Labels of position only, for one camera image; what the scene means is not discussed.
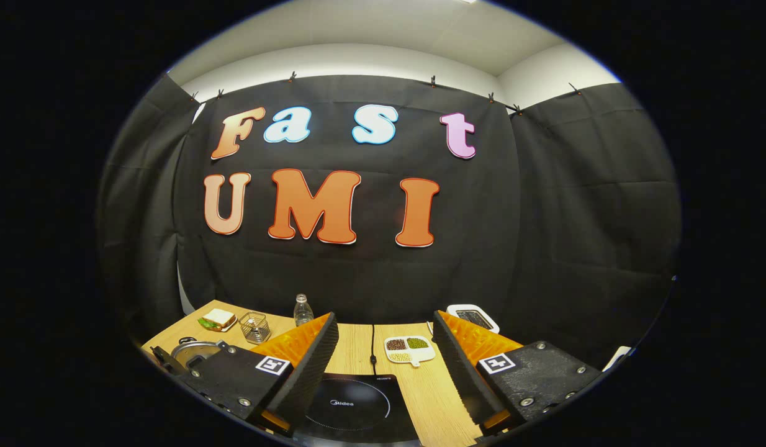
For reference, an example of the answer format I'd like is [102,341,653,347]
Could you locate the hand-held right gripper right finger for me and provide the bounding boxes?
[433,310,602,436]

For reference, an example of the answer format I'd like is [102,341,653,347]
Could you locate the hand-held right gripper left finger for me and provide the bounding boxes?
[187,312,339,436]

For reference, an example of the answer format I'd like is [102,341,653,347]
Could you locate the black induction cooktop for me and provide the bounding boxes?
[294,372,421,445]

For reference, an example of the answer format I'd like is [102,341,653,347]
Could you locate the stainless steel pot black handle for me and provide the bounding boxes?
[150,337,230,376]

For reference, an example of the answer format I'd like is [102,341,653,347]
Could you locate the white divided bean dish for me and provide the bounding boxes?
[383,335,437,368]

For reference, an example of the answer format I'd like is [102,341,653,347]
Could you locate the white toaster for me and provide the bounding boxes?
[446,304,501,335]

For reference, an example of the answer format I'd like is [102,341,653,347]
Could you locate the sandwich with lettuce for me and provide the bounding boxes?
[200,309,236,330]

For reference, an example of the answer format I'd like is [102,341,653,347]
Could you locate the row of black cloth clips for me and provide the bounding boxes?
[189,71,582,116]

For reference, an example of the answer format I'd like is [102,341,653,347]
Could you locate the small clear wire basket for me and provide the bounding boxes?
[238,312,272,345]

